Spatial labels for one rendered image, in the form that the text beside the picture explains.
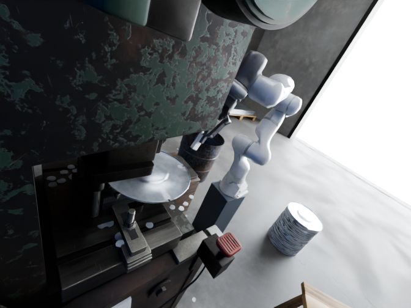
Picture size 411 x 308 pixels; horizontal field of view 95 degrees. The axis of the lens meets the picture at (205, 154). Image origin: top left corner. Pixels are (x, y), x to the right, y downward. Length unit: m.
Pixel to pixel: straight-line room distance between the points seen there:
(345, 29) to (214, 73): 4.97
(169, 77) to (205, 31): 0.08
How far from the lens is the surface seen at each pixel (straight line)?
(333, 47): 5.21
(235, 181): 1.21
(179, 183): 0.67
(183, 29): 0.18
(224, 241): 0.60
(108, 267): 0.56
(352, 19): 5.31
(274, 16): 0.23
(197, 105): 0.36
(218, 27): 0.34
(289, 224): 1.73
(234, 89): 0.66
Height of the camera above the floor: 1.21
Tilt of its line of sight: 28 degrees down
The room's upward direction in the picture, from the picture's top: 23 degrees clockwise
